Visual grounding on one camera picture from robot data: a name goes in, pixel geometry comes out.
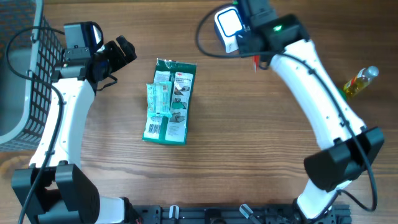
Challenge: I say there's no black camera cable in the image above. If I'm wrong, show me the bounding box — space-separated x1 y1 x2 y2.
195 2 379 212
5 21 105 224

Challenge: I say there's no yellow liquid glass bottle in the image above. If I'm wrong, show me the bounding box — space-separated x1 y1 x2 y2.
343 66 379 99

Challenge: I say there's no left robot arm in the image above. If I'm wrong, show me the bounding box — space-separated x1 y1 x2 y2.
12 21 143 223

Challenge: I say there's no green gloves package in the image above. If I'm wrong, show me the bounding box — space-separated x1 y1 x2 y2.
142 58 197 145

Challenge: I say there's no light green wipes pack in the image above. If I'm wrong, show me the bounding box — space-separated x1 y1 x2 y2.
146 82 172 118

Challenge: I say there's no black right camera cable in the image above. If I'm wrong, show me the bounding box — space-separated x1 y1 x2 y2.
195 2 379 212

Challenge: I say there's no white barcode scanner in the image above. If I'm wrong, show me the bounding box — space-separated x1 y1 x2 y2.
214 6 244 54

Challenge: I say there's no grey plastic mesh basket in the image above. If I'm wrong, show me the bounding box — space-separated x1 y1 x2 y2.
1 0 63 152

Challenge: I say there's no black left camera cable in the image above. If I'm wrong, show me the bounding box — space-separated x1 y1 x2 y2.
5 21 105 224

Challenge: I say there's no red white stick sachet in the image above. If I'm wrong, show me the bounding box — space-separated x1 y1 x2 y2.
252 55 259 73

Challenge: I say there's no green white round can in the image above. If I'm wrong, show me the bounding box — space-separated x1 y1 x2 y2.
338 89 347 101

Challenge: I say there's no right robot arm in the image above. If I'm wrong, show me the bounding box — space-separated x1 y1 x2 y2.
237 1 384 223

